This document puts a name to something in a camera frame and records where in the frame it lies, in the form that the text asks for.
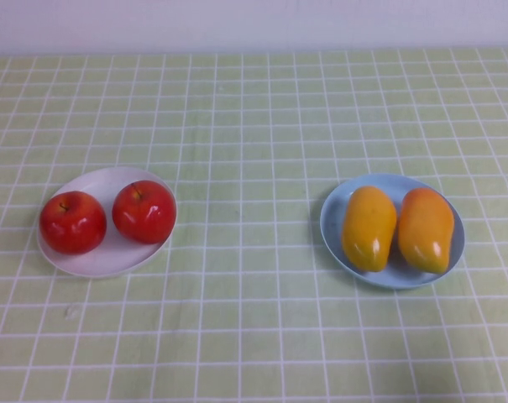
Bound red apple with long stem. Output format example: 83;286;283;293
111;180;178;245

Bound yellow mango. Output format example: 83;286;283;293
341;186;398;273

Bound mango with orange top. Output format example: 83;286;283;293
397;186;455;275

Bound red apple with short stem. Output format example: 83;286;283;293
39;191;108;256

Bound light blue round plate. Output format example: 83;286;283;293
319;172;466;290

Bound white round plate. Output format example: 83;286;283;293
35;166;178;279

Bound green checked tablecloth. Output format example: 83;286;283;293
0;46;508;403

